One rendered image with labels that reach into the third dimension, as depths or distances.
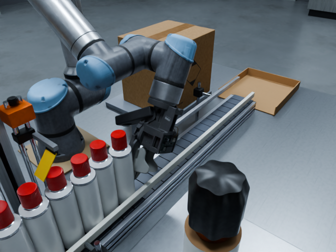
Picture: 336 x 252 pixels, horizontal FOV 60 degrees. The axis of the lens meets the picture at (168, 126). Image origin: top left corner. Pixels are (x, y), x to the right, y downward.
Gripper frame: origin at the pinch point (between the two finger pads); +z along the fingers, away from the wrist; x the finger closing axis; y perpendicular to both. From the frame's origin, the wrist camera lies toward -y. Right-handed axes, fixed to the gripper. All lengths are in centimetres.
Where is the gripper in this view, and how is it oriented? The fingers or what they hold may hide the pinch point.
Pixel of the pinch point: (132, 173)
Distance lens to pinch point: 75.4
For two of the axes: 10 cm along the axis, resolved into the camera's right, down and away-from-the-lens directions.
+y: 7.9, 3.5, -5.1
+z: -3.1, 9.4, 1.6
